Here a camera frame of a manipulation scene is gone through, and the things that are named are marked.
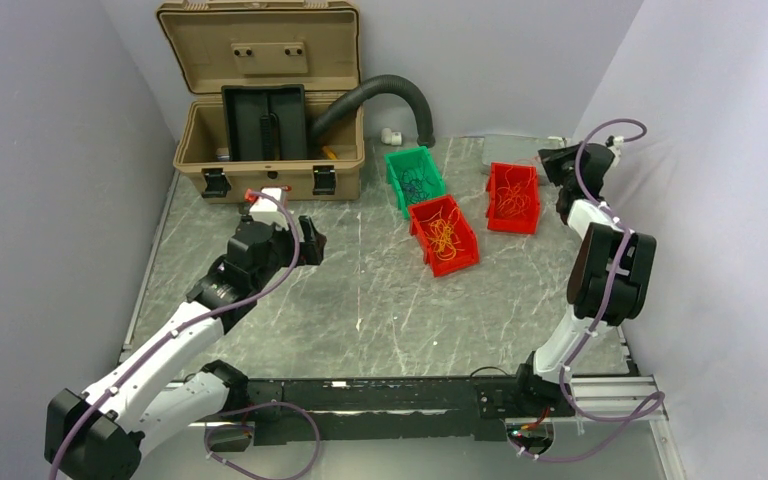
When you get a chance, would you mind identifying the red plastic bin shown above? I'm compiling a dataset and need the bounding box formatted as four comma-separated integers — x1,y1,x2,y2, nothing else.
408,194,480,277
485,163,542,235

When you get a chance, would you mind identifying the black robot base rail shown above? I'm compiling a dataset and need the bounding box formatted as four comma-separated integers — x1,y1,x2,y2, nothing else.
181,374,577,446

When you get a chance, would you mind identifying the tan plastic toolbox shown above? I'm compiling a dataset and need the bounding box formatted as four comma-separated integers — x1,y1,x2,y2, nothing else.
156,1,365,204

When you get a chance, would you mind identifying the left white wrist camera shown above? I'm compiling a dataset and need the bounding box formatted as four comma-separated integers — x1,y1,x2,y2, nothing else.
244,186,292,230

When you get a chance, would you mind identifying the white pipe fitting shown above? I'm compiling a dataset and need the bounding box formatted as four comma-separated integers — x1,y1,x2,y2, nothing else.
380,128,404,146

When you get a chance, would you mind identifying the green plastic bin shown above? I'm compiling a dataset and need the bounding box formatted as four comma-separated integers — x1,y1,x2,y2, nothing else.
384,146,446,219

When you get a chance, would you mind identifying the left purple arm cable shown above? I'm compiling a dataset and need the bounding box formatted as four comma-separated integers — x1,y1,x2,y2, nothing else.
47,188,322,480

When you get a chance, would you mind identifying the black toolbox tray insert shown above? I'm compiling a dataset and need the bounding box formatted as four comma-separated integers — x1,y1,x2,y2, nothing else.
221,84,308,162

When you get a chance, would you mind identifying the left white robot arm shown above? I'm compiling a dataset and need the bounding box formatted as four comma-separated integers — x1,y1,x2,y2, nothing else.
44,215,326,479

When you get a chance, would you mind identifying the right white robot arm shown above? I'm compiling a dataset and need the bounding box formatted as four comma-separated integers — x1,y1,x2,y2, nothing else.
510,143,657,415

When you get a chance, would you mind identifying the black corrugated hose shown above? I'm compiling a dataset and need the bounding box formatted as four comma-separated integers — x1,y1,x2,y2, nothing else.
309,74,438,150

